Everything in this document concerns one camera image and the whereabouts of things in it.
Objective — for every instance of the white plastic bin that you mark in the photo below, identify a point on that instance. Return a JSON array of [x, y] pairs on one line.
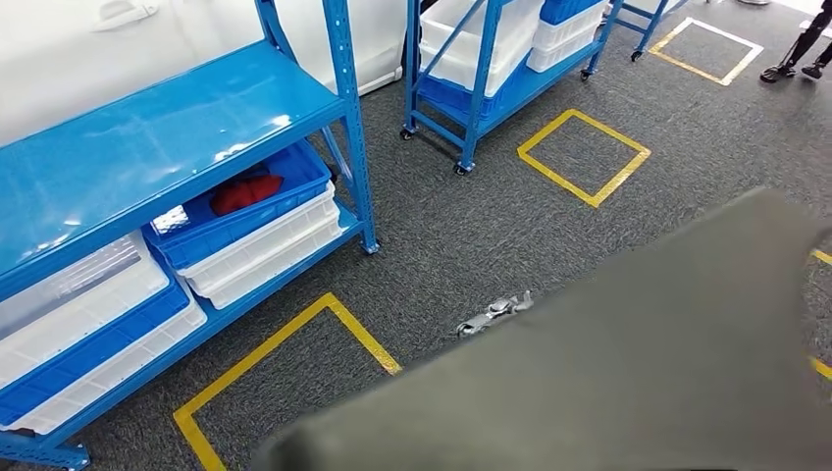
[[468, 39], [260, 250], [559, 45], [117, 374], [78, 292], [279, 273]]

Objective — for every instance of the large blue shelf rack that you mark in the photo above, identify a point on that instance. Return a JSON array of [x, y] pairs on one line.
[[130, 149]]

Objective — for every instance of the red cloth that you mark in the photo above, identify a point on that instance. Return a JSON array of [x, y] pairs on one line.
[[247, 193]]

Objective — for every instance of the person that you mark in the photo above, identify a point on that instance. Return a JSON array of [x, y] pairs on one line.
[[803, 45]]

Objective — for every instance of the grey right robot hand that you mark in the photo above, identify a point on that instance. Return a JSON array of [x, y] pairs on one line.
[[494, 311]]

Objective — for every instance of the black plastic frame part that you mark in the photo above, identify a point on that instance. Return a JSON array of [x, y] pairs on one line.
[[617, 357]]

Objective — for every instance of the blue wheeled bin rack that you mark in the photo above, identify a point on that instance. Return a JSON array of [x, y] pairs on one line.
[[480, 84]]

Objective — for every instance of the white car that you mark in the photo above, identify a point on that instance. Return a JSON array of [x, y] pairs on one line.
[[52, 78]]

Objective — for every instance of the clear plastic bag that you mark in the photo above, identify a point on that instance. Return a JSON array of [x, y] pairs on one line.
[[170, 221]]

